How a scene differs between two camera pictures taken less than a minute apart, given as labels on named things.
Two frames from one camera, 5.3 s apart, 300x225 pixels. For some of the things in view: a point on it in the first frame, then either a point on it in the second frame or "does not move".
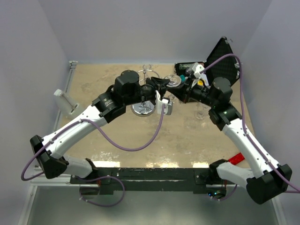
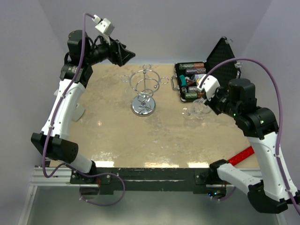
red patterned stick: x=236 y=159 does not move
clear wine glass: x=175 y=80 → x=199 y=107
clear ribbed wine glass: x=201 y=110 → x=187 y=113
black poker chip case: x=221 y=63 does not move
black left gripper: x=160 y=85 → x=118 y=54
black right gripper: x=183 y=92 → x=211 y=103
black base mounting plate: x=106 y=181 does not move
